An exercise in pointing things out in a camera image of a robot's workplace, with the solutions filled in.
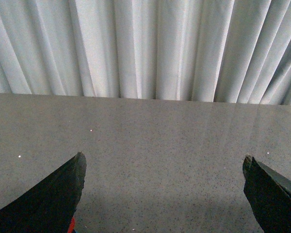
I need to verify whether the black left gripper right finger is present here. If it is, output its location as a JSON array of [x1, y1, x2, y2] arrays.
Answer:
[[242, 155, 291, 233]]

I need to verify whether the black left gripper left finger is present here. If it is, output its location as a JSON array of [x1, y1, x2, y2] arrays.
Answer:
[[0, 152, 86, 233]]

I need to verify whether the white pleated curtain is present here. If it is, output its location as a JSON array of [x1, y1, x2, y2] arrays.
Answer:
[[0, 0, 291, 105]]

